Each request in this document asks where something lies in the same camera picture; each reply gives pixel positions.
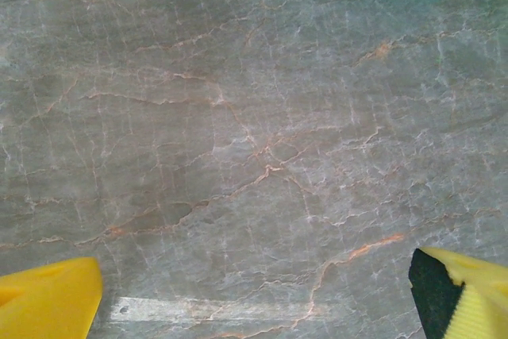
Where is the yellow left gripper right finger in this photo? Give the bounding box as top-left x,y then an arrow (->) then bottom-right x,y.
408,247 -> 508,339

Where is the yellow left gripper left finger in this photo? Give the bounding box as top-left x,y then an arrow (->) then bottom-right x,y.
0,256 -> 104,339

